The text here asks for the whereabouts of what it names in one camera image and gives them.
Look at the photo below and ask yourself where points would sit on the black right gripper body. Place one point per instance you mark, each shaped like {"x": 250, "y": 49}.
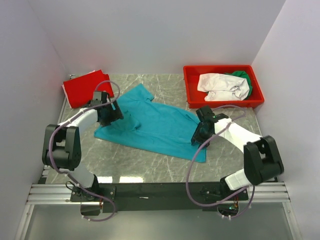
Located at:
{"x": 200, "y": 134}

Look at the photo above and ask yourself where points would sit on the crumpled white t-shirt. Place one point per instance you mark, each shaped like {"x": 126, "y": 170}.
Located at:
{"x": 218, "y": 87}

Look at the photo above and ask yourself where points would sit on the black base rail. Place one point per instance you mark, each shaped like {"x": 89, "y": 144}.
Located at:
{"x": 164, "y": 196}

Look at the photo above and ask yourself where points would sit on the green t-shirt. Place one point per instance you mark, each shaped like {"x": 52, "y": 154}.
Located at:
{"x": 244, "y": 86}

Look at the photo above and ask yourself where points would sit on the folded red t-shirt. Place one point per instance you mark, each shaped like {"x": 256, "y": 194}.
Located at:
{"x": 80, "y": 90}

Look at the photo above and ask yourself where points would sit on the teal t-shirt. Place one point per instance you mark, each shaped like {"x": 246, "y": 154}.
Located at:
{"x": 153, "y": 126}

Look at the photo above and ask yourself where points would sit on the red plastic bin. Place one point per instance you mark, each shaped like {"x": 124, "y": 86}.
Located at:
{"x": 196, "y": 99}

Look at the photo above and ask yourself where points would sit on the aluminium frame rail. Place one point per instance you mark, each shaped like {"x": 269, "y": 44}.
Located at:
{"x": 49, "y": 214}

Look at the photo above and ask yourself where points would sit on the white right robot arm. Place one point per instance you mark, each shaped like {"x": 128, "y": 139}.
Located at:
{"x": 261, "y": 157}

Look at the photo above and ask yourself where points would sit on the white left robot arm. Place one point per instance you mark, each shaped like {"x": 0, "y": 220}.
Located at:
{"x": 62, "y": 143}

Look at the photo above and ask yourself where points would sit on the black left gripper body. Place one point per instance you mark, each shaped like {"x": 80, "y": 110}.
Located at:
{"x": 110, "y": 114}

